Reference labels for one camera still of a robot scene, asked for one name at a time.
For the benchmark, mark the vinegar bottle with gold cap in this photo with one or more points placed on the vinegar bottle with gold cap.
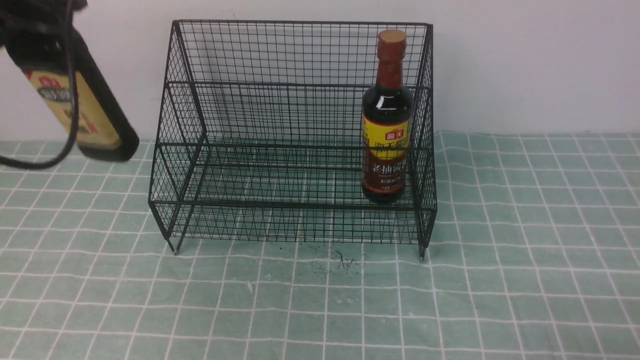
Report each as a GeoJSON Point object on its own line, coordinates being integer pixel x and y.
{"type": "Point", "coordinates": [104, 132]}

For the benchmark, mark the soy sauce bottle red cap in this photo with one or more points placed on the soy sauce bottle red cap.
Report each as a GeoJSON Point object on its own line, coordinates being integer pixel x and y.
{"type": "Point", "coordinates": [387, 110]}

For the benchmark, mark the green checkered tablecloth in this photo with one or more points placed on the green checkered tablecloth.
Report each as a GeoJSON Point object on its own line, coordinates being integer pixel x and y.
{"type": "Point", "coordinates": [534, 256]}

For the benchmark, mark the black wire mesh rack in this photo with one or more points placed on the black wire mesh rack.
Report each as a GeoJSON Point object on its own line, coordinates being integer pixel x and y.
{"type": "Point", "coordinates": [260, 134]}

